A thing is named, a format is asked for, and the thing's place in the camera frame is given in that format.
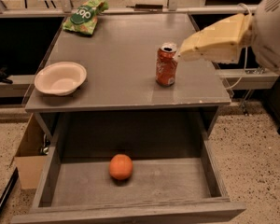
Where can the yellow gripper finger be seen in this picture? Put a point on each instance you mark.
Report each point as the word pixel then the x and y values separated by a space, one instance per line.
pixel 221 42

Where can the orange fruit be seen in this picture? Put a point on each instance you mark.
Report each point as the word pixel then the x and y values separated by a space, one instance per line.
pixel 121 167

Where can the grey cabinet counter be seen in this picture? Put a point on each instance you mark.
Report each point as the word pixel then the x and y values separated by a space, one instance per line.
pixel 120 107

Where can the orange soda can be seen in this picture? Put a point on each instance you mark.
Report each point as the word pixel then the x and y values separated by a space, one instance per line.
pixel 166 64

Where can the black tool on rail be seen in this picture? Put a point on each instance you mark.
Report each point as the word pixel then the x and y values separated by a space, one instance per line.
pixel 146 7

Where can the white paper bowl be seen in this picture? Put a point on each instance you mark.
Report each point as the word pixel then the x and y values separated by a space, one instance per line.
pixel 61 78

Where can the cardboard box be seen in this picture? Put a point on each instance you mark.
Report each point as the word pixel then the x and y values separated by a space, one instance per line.
pixel 28 159

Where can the green chip bag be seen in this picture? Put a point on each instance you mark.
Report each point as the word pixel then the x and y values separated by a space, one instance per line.
pixel 84 20

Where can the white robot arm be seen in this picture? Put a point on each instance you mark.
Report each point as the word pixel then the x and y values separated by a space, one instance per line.
pixel 265 34

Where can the open grey top drawer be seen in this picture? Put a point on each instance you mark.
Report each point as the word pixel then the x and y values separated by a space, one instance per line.
pixel 159 191

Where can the metal frame rail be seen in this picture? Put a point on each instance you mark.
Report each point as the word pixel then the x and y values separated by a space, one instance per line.
pixel 25 44

